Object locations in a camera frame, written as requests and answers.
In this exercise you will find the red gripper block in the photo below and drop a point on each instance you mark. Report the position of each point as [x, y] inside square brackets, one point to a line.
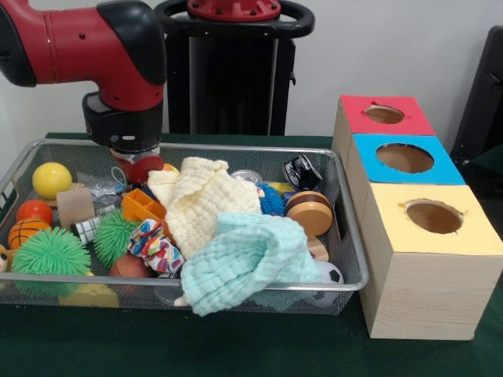
[143, 167]

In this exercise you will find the clear plastic wrapper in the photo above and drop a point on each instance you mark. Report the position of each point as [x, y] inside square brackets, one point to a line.
[100, 187]

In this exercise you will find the cream yellow waffle cloth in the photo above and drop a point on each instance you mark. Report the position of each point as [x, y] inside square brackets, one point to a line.
[200, 204]

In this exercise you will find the green spiky rubber ball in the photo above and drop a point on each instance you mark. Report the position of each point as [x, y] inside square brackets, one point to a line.
[51, 251]

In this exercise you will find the mint green waffle cloth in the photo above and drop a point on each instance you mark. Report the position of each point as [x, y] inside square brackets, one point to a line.
[244, 259]

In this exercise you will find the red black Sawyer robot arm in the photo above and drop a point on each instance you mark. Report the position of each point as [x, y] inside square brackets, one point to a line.
[78, 47]

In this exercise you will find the shallow clear mesh bin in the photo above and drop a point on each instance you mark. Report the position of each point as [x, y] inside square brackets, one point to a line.
[47, 294]

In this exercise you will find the wooden box with three holes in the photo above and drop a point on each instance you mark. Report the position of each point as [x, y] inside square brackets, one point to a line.
[424, 290]

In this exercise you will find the orange plastic toy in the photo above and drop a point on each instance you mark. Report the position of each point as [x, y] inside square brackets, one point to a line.
[141, 206]

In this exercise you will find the small green spiky ball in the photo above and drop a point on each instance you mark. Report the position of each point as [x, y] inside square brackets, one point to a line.
[114, 236]

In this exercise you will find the light wooden cube block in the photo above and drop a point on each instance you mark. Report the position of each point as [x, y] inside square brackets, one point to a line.
[75, 206]

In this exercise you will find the multicoloured patterned fabric ball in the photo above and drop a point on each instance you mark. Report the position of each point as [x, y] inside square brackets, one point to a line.
[153, 247]

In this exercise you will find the large yellow ball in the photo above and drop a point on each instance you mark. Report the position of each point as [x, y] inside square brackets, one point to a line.
[51, 179]

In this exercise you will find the orange mini basketball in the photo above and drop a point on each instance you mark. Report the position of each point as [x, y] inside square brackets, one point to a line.
[27, 232]

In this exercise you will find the brown wooden yo-yo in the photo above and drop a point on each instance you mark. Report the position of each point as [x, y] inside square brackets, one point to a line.
[309, 218]

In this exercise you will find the dark green table cloth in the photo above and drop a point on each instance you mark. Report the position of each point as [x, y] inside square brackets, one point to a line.
[236, 345]

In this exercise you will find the black upright panel stand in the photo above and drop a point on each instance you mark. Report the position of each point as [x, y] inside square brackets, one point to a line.
[483, 102]

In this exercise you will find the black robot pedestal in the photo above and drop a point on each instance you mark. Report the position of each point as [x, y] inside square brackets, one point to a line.
[228, 86]

